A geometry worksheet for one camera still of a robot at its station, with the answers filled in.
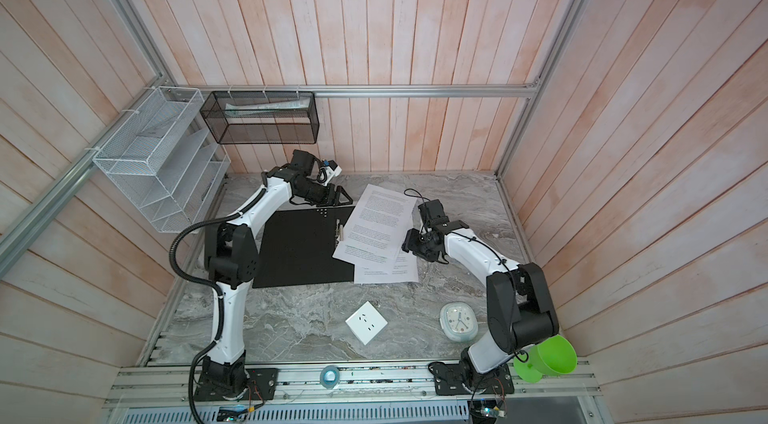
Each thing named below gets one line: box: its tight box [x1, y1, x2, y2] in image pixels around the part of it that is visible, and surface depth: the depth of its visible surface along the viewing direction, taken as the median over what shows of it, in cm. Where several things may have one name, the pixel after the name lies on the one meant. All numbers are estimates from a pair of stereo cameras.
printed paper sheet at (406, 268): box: [354, 199, 421, 285], surface depth 95 cm
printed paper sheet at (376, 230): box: [332, 184, 418, 275], surface depth 106 cm
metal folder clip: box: [335, 219, 343, 247], surface depth 103 cm
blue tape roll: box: [320, 365, 340, 390], surface depth 76 cm
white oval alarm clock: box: [439, 302, 479, 343], surface depth 83 cm
